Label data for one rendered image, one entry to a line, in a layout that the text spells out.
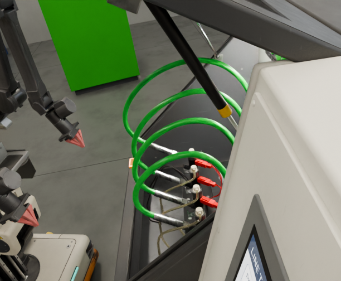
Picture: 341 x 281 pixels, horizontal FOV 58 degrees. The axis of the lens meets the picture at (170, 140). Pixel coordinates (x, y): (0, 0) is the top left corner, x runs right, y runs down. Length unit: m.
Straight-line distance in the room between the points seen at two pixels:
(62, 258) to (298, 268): 1.74
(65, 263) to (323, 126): 1.74
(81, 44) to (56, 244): 2.75
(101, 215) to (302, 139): 2.24
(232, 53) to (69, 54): 3.25
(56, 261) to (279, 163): 1.73
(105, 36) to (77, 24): 0.35
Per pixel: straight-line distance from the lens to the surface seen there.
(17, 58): 1.28
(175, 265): 0.74
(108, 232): 2.34
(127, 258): 0.97
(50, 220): 2.63
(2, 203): 1.07
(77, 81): 4.33
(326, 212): 0.27
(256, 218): 0.38
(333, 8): 0.88
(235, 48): 1.15
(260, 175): 0.38
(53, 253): 2.01
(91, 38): 4.17
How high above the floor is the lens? 1.72
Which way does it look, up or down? 35 degrees down
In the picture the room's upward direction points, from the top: 10 degrees counter-clockwise
